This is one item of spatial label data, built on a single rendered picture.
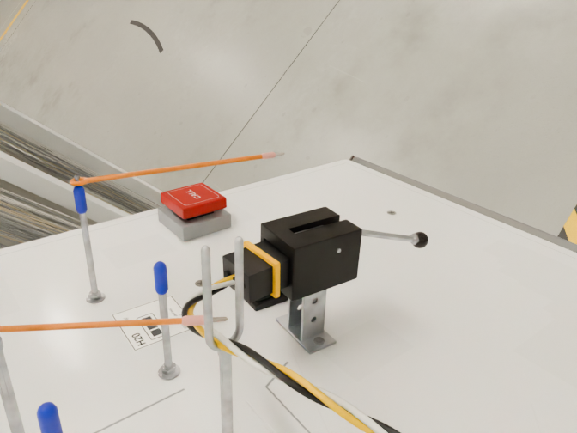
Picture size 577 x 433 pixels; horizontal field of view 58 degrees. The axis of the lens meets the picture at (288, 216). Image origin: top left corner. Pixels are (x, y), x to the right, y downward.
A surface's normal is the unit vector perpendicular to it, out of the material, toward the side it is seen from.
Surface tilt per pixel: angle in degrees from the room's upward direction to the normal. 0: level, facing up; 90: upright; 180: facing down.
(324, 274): 86
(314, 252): 86
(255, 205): 50
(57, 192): 90
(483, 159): 0
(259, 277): 90
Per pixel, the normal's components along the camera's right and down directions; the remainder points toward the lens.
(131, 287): 0.04, -0.90
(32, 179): 0.54, 0.47
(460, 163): -0.58, -0.39
